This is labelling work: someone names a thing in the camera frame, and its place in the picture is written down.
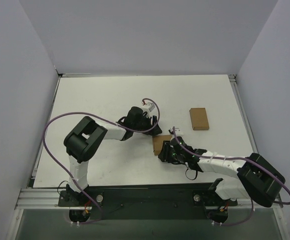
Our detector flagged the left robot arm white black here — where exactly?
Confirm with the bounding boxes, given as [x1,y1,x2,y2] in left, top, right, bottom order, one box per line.
[64,103,162,206]

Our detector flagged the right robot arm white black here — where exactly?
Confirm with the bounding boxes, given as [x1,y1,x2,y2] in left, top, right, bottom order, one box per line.
[158,137,286,208]

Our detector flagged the small folded cardboard box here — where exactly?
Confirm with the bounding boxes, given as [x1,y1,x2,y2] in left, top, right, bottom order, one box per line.
[189,108,209,131]

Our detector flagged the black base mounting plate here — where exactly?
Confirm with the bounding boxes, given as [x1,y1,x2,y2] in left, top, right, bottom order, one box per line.
[58,179,238,223]

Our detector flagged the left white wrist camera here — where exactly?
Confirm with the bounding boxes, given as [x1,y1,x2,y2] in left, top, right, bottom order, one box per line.
[140,99,156,114]

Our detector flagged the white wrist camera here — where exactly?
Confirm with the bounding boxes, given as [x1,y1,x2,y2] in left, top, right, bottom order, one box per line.
[168,126,184,137]
[140,99,156,114]

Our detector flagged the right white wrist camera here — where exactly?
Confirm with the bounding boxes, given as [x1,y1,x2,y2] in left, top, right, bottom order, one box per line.
[168,126,184,137]

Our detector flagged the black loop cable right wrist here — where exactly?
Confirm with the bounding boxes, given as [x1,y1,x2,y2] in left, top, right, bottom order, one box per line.
[185,168,198,181]

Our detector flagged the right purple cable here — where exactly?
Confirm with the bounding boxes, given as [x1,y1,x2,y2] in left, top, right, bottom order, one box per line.
[172,126,290,227]

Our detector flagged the purple cable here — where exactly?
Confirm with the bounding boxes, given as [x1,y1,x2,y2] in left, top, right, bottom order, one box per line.
[172,126,290,227]
[42,97,160,225]

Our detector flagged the aluminium frame rail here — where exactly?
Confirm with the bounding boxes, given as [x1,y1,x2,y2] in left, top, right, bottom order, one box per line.
[228,74,258,153]

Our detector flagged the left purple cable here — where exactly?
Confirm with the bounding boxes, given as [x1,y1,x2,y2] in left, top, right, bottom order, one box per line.
[42,97,160,225]

